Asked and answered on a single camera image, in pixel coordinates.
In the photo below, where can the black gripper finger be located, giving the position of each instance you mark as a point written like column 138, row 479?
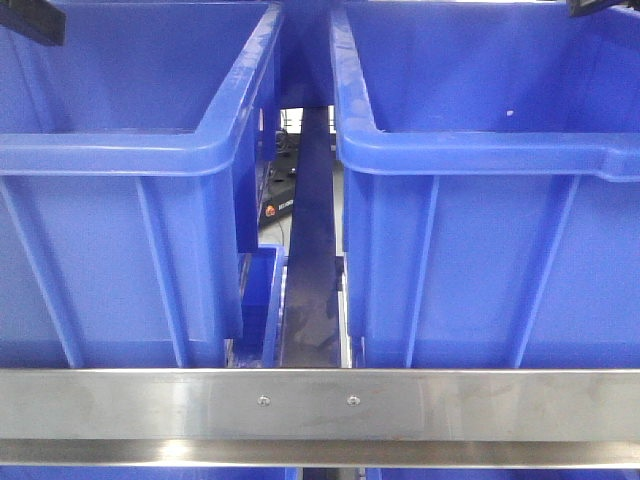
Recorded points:
column 580, row 8
column 37, row 20

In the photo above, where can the blue plastic bin front left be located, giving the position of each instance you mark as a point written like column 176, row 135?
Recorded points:
column 131, row 163

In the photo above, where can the blue plastic bin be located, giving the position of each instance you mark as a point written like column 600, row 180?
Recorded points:
column 131, row 163
column 491, row 183

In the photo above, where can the blue plastic bin front right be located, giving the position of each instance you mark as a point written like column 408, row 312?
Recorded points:
column 491, row 183

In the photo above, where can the small blue bin below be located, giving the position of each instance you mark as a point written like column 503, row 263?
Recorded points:
column 262, row 291

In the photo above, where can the steel centre divider rail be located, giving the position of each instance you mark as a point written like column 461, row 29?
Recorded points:
column 310, row 334

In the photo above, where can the steel shelf front rail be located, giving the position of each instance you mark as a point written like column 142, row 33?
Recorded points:
column 564, row 419

